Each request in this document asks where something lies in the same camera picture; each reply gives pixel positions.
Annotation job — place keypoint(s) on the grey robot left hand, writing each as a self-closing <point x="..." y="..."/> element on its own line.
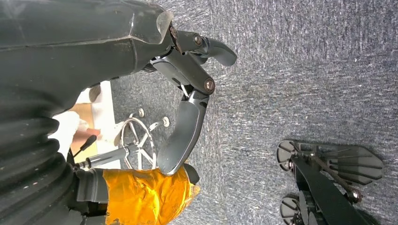
<point x="77" y="40"/>

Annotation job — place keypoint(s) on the chrome base stool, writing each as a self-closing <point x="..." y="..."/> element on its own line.
<point x="105" y="158"/>

